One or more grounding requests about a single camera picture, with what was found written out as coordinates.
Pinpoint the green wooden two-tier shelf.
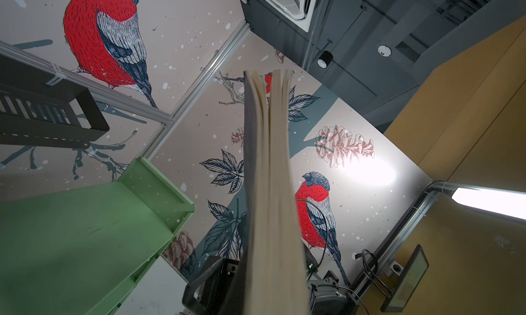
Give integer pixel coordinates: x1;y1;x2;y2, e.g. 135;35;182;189
1;157;195;314

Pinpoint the black monitor in background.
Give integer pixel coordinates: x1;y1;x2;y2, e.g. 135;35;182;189
381;245;430;313

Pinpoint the dark grey hanging basket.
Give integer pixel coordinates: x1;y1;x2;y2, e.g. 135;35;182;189
1;56;110;149

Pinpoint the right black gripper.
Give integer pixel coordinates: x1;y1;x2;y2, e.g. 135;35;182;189
182;256;240;314

